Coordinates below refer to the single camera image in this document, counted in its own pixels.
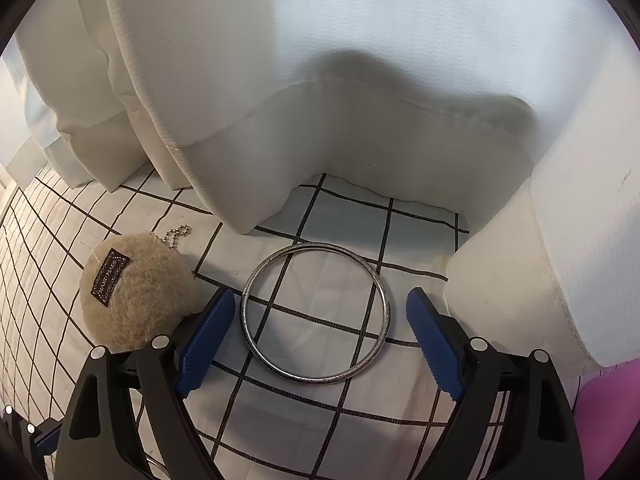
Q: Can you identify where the white curtain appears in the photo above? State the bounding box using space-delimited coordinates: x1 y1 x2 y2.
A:
0 0 640 376

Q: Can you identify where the large silver bangle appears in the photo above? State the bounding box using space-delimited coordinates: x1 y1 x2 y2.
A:
240 241 390 386

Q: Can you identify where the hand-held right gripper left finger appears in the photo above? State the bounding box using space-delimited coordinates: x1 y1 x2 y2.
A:
54 289 236 480

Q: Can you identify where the white black-checked tablecloth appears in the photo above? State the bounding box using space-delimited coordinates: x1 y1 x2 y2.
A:
0 165 511 480

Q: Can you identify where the beige plush pouch keychain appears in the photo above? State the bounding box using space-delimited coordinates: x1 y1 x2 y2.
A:
80 225 201 353

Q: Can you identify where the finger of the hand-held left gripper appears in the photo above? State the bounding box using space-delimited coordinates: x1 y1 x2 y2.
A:
0 402 63 461

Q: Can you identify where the purple plastic basin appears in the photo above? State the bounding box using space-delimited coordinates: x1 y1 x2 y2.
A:
574 374 640 480

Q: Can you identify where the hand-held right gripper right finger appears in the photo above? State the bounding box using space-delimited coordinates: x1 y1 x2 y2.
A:
406 287 583 480

